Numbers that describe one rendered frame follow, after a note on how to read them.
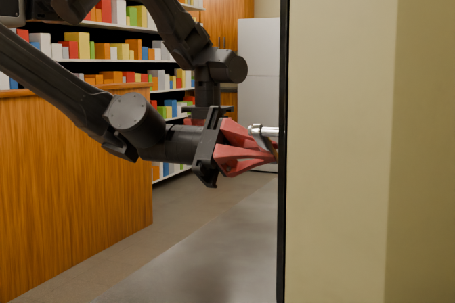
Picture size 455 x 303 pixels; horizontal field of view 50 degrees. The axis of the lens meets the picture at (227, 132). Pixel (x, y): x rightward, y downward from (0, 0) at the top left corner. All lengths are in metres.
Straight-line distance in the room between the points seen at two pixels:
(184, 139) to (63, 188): 2.54
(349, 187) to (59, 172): 2.71
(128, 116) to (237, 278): 0.33
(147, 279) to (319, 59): 0.47
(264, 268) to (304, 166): 0.35
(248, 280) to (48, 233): 2.43
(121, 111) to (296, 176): 0.25
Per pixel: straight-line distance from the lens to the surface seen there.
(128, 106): 0.67
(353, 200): 0.55
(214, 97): 1.07
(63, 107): 0.73
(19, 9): 1.32
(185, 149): 0.68
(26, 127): 2.94
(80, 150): 3.28
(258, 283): 0.82
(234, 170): 0.69
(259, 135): 0.61
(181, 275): 0.84
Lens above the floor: 1.28
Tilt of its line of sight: 8 degrees down
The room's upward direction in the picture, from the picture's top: straight up
